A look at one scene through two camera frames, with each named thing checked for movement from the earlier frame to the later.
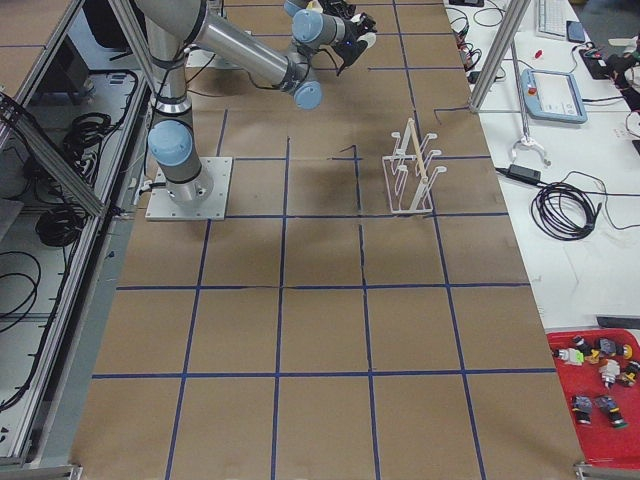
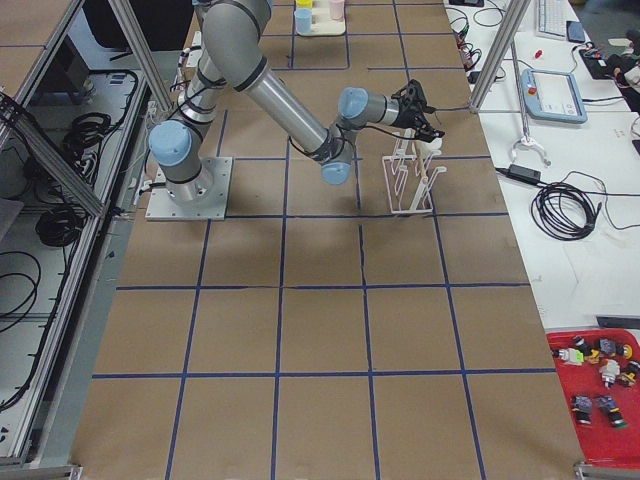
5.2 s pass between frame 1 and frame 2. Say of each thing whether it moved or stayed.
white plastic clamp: stayed
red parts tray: stayed
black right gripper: moved
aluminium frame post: stayed
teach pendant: stayed
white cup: moved
